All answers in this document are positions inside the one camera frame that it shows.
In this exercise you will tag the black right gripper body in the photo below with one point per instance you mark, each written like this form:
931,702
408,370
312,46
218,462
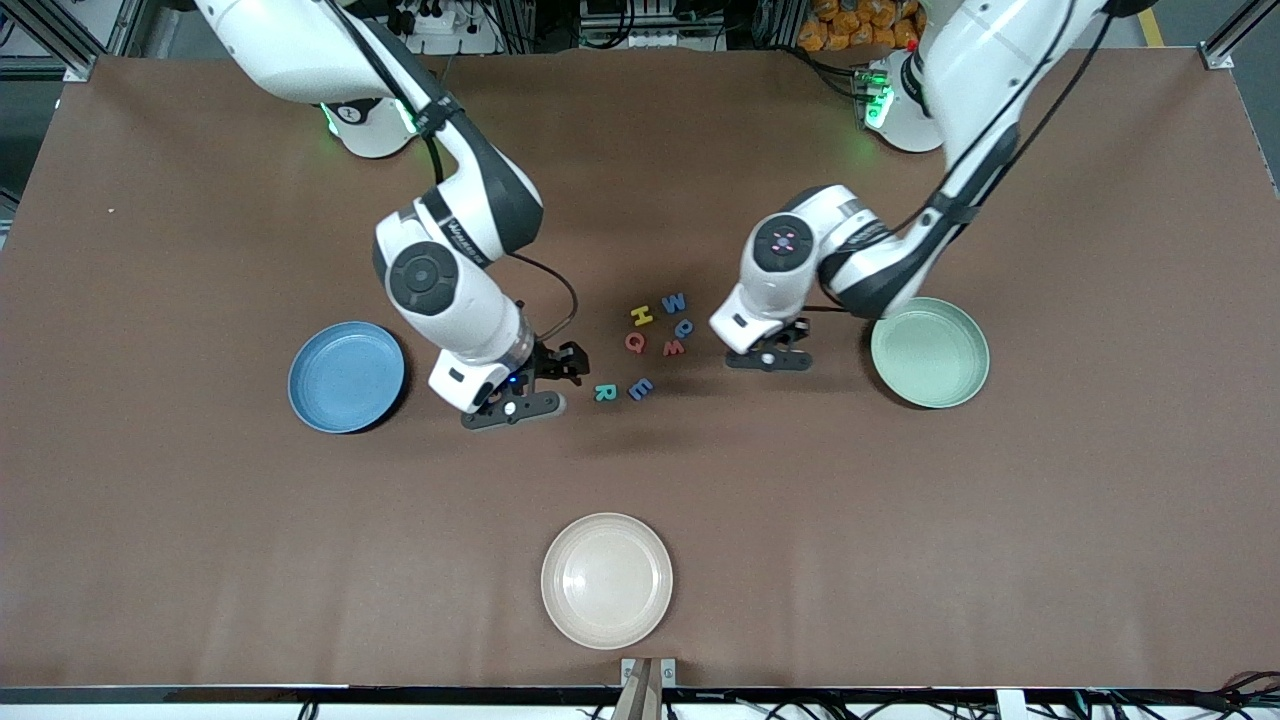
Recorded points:
549,362

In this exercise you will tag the teal letter R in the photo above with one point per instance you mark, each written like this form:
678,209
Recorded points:
600,392

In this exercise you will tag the red letter Q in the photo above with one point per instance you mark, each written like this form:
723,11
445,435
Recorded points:
628,343

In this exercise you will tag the yellow letter H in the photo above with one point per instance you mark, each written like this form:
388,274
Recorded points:
642,316

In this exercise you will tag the blue lowercase letter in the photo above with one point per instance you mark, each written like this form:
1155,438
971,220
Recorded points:
686,329

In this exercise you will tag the red lowercase letter w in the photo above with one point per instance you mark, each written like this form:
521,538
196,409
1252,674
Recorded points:
674,350

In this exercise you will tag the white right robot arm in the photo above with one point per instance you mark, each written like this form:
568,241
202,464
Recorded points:
450,300

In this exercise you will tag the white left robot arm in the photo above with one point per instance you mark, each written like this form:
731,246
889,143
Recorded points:
780,290

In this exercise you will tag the green plate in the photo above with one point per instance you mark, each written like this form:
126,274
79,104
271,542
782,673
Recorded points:
930,355

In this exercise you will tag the blue plate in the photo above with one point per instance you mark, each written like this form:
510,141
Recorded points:
345,378

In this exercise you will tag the beige plate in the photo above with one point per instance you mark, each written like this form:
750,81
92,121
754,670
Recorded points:
607,580

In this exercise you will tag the blue letter E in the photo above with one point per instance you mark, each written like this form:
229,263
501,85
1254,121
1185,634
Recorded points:
640,390

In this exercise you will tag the blue letter W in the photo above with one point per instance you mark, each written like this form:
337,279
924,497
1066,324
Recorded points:
674,304

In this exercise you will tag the bag of orange items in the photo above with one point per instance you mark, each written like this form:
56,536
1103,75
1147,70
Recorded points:
850,25

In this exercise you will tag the wooden stick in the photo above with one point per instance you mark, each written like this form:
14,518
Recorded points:
640,700

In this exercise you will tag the white power strip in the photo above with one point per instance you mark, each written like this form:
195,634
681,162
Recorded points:
440,25

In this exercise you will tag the aluminium frame post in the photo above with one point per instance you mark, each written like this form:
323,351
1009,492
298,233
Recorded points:
75,68
775,25
1240,30
520,25

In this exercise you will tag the small metal bracket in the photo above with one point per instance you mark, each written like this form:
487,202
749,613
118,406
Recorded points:
628,670

